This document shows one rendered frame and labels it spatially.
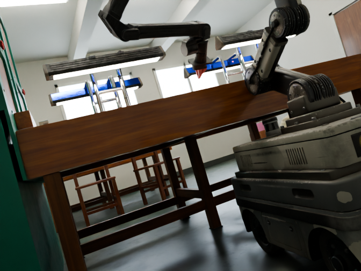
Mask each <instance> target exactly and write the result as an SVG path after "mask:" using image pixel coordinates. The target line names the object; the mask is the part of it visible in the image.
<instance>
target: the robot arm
mask: <svg viewBox="0 0 361 271"><path fill-rule="evenodd" d="M128 2H129V0H109V1H108V3H107V4H106V5H105V6H104V8H103V10H100V11H99V13H98V16H99V18H100V19H101V20H102V22H103V23H104V25H105V26H106V28H107V29H108V30H109V32H110V33H111V34H112V35H113V36H114V37H116V38H118V39H119V40H121V41H123V42H128V41H130V40H139V39H151V38H169V37H189V38H187V39H184V40H182V44H181V46H180V50H181V53H182V54H183V55H184V56H188V55H192V54H194V58H192V59H188V63H190V64H191V65H192V69H193V70H195V71H196V74H197V78H198V79H200V78H201V76H202V74H203V73H204V72H205V71H206V69H207V65H208V64H212V60H211V59H210V58H209V57H208V56H207V48H208V39H209V38H210V35H211V27H210V25H209V24H208V23H204V22H201V21H198V20H192V21H191V22H179V23H146V24H136V23H128V24H124V23H122V22H121V21H120V20H121V18H122V14H123V12H124V10H125V7H126V6H127V4H128Z"/></svg>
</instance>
